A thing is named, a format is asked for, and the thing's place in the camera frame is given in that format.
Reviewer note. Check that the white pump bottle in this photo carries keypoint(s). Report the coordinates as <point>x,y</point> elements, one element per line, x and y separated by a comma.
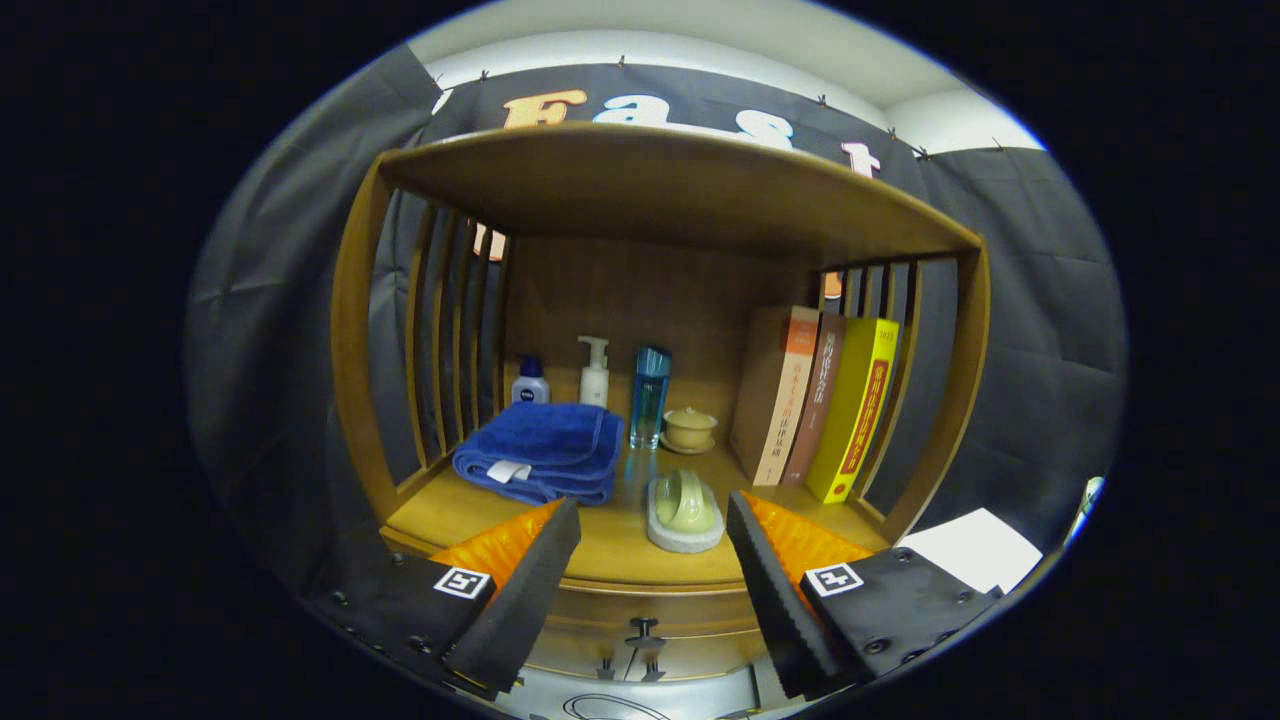
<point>594,385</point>

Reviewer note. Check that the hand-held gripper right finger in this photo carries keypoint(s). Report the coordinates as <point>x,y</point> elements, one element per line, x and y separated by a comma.
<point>772,590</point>

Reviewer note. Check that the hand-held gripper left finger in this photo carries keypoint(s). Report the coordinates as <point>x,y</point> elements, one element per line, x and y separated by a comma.
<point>535,600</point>

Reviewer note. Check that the blue folded towel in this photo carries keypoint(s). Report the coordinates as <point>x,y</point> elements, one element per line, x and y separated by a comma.
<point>540,440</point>

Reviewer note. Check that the beige book orange spine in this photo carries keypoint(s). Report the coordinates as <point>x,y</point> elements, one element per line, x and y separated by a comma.
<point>790,400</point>

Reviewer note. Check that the pale green ornament grey base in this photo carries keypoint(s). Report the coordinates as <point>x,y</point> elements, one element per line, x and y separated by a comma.
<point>685,505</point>

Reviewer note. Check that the brown book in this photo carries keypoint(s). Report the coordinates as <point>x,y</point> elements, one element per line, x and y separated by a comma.
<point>820,400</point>

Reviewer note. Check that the wooden drawer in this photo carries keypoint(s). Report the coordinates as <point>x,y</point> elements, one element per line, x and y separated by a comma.
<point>600,610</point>

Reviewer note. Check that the beige lidded teacup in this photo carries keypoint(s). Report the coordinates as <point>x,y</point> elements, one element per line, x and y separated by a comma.
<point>690,430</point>

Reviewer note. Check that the blue glass bottle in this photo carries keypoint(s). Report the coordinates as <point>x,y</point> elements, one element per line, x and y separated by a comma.
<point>650,400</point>

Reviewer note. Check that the wooden countertop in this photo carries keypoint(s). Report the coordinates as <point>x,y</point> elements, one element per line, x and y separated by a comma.
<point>610,545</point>

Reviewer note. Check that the white table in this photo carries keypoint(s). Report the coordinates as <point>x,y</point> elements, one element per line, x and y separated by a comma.
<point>975,550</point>

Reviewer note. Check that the yellow book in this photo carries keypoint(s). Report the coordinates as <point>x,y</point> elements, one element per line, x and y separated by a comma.
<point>860,410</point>

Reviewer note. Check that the small blue-capped lotion bottle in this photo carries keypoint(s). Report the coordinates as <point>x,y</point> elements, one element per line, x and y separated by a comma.
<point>530,388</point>

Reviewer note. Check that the wooden cabinet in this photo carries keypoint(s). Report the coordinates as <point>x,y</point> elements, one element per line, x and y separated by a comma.
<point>650,190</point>

